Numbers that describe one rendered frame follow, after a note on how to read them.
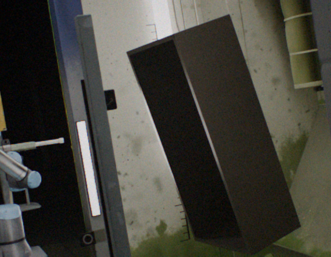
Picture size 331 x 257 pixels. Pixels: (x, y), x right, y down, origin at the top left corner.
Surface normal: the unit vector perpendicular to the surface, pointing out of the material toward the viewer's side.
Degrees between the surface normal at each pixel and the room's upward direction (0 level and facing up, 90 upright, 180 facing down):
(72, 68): 90
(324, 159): 57
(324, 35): 90
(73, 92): 90
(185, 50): 89
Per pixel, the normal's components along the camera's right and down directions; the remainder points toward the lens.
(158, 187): 0.36, 0.00
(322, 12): -0.92, 0.17
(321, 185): -0.86, -0.40
